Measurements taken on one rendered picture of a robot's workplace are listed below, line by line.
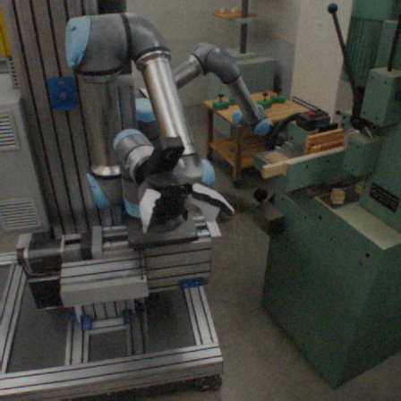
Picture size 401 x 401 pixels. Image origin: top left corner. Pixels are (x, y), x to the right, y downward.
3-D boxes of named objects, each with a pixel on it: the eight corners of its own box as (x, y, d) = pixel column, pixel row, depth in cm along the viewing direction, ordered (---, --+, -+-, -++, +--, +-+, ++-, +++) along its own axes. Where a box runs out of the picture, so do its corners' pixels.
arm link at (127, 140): (145, 156, 94) (142, 123, 89) (162, 177, 86) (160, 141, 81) (113, 163, 91) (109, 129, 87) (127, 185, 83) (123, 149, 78)
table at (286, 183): (348, 132, 188) (350, 121, 185) (398, 159, 165) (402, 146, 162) (241, 157, 165) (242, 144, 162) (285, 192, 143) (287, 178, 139)
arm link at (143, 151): (162, 144, 82) (123, 147, 78) (170, 153, 78) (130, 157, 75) (159, 176, 85) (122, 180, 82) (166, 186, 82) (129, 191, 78)
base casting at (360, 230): (351, 166, 186) (354, 149, 181) (458, 233, 143) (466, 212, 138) (274, 188, 170) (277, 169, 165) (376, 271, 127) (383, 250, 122)
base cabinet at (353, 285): (325, 275, 226) (351, 166, 187) (404, 349, 183) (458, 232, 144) (260, 302, 209) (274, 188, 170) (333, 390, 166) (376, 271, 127)
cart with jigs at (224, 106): (266, 146, 368) (272, 78, 332) (302, 174, 324) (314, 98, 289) (201, 159, 345) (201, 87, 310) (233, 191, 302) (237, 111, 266)
